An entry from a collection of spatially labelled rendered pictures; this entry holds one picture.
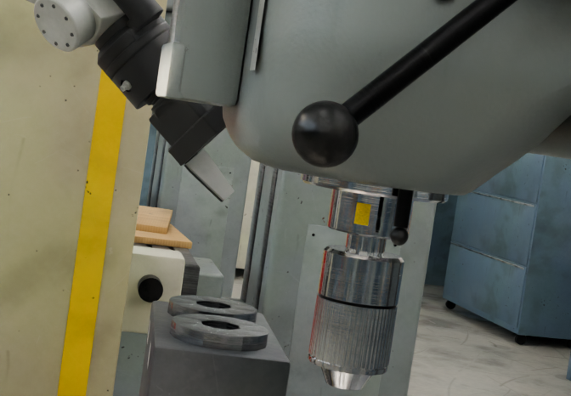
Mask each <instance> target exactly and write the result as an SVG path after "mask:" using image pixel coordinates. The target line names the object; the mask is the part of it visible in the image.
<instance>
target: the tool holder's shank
mask: <svg viewBox="0 0 571 396"><path fill-rule="evenodd" d="M386 242H387V239H382V238H375V237H369V236H363V235H354V234H349V233H347V239H346V245H345V247H346V248H347V249H348V250H349V251H353V252H361V253H366V254H373V255H382V254H383V253H385V247H386Z"/></svg>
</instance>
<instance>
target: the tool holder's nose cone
mask: <svg viewBox="0 0 571 396"><path fill-rule="evenodd" d="M321 370H322V372H323V375H324V378H325V382H326V383H327V384H328V385H330V386H333V387H335V388H341V389H347V390H361V389H363V388H364V386H365V385H366V383H367V382H368V381H369V380H370V378H371V377H372V376H364V375H354V374H348V373H343V372H339V371H332V370H328V369H326V368H323V367H321Z"/></svg>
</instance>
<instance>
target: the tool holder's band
mask: <svg viewBox="0 0 571 396"><path fill-rule="evenodd" d="M322 263H323V264H325V265H327V266H330V267H332V268H335V269H341V270H346V271H350V272H354V273H360V274H371V275H380V276H400V275H402V274H403V269H404V260H403V258H402V257H400V256H399V255H397V254H394V253H391V252H385V253H383V254H382V255H373V254H366V253H361V252H353V251H349V250H348V249H347V248H346V247H345V245H328V246H327V247H326V248H324V252H323V258H322Z"/></svg>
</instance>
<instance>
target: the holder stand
mask: <svg viewBox="0 0 571 396"><path fill-rule="evenodd" d="M290 368H291V364H290V361H289V359H288V358H287V357H286V354H285V352H284V351H283V349H282V347H281V346H280V344H279V342H278V340H277V338H276V337H275V335H274V333H273V332H272V330H271V328H270V326H269V324H268V322H267V320H266V319H265V318H264V316H263V314H261V313H258V312H257V309H256V308H254V307H253V306H251V305H248V304H245V303H240V302H236V301H233V300H229V299H224V298H219V297H206V296H196V295H181V296H175V297H171V298H170V299H169V302H163V301H153V303H152V304H151V310H150V322H149V328H148V334H147V340H146V346H145V353H144V364H143V370H142V376H141V383H140V389H139V396H286V391H287V385H288V380H289V374H290Z"/></svg>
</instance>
